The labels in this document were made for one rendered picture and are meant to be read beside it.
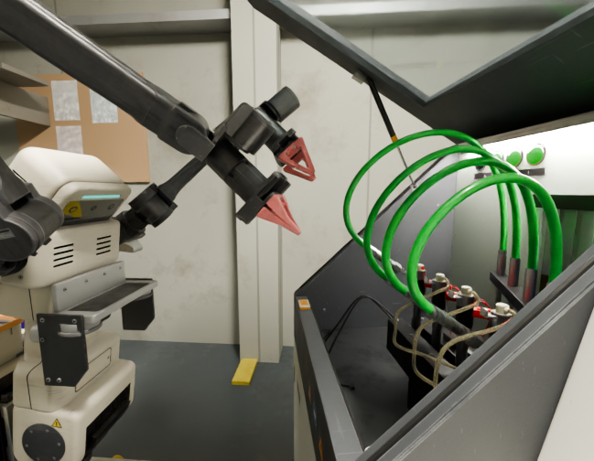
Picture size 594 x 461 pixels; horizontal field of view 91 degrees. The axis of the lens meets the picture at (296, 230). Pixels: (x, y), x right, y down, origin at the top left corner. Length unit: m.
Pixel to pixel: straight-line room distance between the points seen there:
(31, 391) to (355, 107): 2.24
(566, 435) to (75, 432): 0.89
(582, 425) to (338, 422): 0.29
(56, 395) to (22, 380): 0.08
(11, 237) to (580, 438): 0.78
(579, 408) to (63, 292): 0.87
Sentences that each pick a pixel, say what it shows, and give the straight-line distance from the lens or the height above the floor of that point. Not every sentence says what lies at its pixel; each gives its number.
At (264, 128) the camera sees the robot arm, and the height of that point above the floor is 1.40.
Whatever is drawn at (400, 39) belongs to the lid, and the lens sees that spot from 0.89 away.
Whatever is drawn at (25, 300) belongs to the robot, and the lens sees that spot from 0.91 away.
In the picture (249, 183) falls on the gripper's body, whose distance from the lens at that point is 0.50.
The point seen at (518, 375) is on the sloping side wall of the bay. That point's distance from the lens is 0.44.
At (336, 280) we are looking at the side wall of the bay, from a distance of 1.01.
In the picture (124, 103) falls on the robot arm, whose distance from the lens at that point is 0.52.
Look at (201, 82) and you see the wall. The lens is 2.62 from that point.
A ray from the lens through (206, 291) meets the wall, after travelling 2.63.
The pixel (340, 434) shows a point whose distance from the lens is 0.52.
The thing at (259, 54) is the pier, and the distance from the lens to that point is 2.29.
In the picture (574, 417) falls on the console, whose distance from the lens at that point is 0.48.
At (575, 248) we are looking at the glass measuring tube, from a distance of 0.81.
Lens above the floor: 1.30
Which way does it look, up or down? 8 degrees down
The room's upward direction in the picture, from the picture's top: straight up
